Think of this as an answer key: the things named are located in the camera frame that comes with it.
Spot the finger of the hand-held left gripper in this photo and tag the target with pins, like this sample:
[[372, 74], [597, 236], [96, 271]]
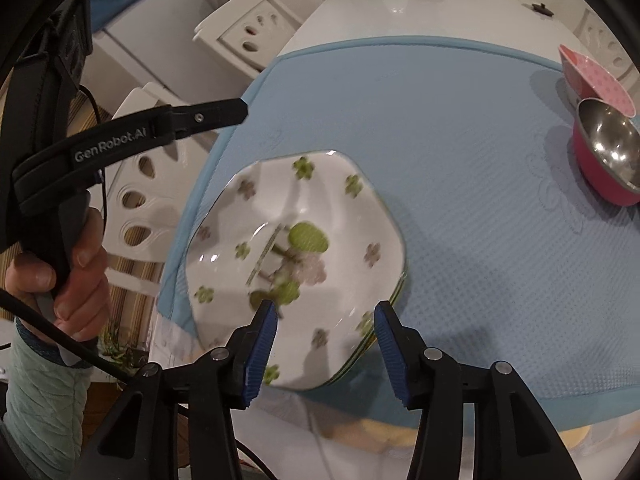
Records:
[[210, 116]]

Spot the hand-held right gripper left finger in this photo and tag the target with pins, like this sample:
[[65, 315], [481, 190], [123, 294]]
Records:
[[260, 350]]

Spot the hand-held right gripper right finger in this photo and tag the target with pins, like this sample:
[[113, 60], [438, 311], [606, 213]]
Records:
[[395, 350]]

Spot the square green-flower plate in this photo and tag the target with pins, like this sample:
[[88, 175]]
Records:
[[361, 355], [280, 200]]

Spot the hot pink steel bowl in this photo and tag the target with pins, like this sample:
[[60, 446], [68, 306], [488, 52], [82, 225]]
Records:
[[600, 180]]

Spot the pale pink dotted bowl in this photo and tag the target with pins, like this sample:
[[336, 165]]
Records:
[[600, 82]]

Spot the person's left forearm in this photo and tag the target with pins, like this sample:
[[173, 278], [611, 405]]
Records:
[[40, 400]]

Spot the person's left hand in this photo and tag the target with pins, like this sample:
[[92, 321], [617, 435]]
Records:
[[85, 280]]

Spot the white refrigerator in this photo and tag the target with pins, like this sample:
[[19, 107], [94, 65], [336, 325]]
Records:
[[150, 55]]

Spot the white dining chair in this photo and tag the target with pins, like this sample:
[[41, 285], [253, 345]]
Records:
[[600, 35], [150, 210], [235, 25]]

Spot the light blue table mat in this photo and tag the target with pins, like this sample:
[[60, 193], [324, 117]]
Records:
[[475, 210]]

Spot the small dark table object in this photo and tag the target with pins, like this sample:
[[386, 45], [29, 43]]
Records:
[[541, 8]]

